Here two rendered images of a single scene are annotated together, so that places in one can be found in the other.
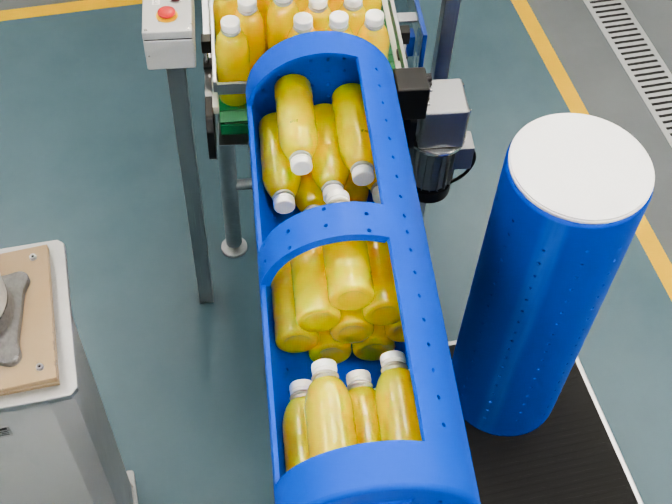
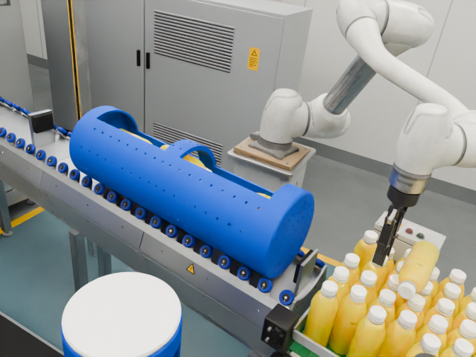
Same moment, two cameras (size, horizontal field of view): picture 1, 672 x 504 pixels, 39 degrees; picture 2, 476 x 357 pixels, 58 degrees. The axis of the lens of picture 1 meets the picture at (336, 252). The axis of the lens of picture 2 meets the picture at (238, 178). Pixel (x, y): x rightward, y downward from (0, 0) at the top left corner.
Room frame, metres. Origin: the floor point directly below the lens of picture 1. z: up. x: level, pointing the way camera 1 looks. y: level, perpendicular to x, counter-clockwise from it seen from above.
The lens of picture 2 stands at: (1.89, -0.84, 1.85)
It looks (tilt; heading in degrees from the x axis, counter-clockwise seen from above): 30 degrees down; 131
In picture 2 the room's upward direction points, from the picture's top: 7 degrees clockwise
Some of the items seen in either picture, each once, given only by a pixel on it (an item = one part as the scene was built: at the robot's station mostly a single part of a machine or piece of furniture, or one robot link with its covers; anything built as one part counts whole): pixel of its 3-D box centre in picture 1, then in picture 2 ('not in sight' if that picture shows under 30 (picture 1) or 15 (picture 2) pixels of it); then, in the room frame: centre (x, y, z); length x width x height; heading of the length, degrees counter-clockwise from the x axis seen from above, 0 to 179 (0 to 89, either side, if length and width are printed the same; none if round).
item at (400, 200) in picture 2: not in sight; (400, 202); (1.58, 0.14, 1.31); 0.08 x 0.07 x 0.09; 99
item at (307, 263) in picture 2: not in sight; (304, 271); (1.41, 0.06, 0.99); 0.10 x 0.02 x 0.12; 99
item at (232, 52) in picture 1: (233, 62); (362, 262); (1.50, 0.24, 1.00); 0.07 x 0.07 x 0.19
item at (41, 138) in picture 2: not in sight; (42, 129); (0.09, -0.14, 1.00); 0.10 x 0.04 x 0.15; 99
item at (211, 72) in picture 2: not in sight; (163, 81); (-0.91, 1.27, 0.72); 2.15 x 0.54 x 1.45; 16
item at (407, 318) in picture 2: not in sight; (408, 318); (1.73, 0.01, 1.10); 0.04 x 0.04 x 0.02
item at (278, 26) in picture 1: (283, 33); (370, 285); (1.58, 0.14, 1.01); 0.07 x 0.07 x 0.19
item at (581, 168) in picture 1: (580, 166); (123, 312); (1.24, -0.46, 1.03); 0.28 x 0.28 x 0.01
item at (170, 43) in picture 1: (169, 18); (406, 241); (1.57, 0.38, 1.05); 0.20 x 0.10 x 0.10; 9
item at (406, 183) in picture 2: not in sight; (409, 177); (1.58, 0.14, 1.38); 0.09 x 0.09 x 0.06
